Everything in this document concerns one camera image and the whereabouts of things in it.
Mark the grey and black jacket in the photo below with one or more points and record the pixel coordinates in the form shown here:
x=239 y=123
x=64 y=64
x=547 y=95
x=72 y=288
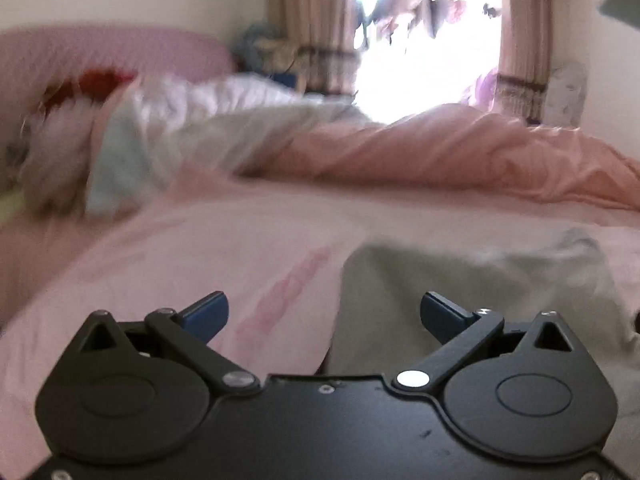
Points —
x=378 y=327

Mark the right striped curtain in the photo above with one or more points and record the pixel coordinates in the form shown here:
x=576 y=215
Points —
x=525 y=58

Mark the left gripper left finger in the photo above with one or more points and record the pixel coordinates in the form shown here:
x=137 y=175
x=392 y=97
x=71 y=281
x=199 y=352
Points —
x=185 y=336

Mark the pink headboard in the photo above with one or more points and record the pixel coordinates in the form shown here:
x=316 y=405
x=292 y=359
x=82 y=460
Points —
x=34 y=57

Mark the salmon pink duvet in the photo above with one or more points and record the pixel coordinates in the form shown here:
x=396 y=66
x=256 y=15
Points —
x=457 y=147

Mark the patterned grey pillow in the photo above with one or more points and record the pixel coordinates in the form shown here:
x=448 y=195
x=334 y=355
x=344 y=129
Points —
x=565 y=96

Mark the striped curtain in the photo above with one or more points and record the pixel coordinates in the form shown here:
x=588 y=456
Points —
x=323 y=32
x=525 y=58

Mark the red and white plush toy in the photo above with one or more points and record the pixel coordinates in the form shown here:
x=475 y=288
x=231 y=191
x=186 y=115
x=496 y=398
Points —
x=49 y=158

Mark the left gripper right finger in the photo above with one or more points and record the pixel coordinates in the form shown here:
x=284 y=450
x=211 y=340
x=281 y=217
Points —
x=462 y=335

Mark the hanging laundry outside window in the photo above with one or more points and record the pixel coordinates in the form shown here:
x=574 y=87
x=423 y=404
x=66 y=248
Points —
x=381 y=20

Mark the green wall object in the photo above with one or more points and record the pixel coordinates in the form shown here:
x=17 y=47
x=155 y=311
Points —
x=624 y=11

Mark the left striped curtain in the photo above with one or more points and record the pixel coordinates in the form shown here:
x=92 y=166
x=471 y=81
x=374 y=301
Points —
x=323 y=32

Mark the white crumpled sheet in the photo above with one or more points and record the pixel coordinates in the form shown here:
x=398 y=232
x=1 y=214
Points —
x=151 y=128

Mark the pink cartoon fleece blanket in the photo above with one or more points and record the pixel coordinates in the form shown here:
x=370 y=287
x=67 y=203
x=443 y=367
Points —
x=276 y=249

